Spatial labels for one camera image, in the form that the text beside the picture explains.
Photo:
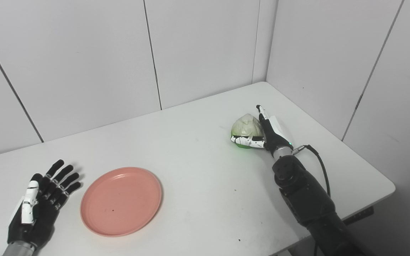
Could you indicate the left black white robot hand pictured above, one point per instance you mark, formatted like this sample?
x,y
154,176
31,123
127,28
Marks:
x,y
45,213

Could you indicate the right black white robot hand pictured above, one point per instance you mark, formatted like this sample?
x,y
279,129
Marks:
x,y
276,138

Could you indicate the green white cabbage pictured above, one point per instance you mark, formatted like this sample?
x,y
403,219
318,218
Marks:
x,y
246,126

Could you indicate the pink round plate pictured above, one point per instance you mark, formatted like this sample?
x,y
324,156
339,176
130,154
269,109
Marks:
x,y
121,201

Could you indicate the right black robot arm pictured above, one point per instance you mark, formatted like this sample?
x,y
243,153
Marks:
x,y
308,199

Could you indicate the dark table frame bar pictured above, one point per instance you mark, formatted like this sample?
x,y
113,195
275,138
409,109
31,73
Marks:
x,y
359,215

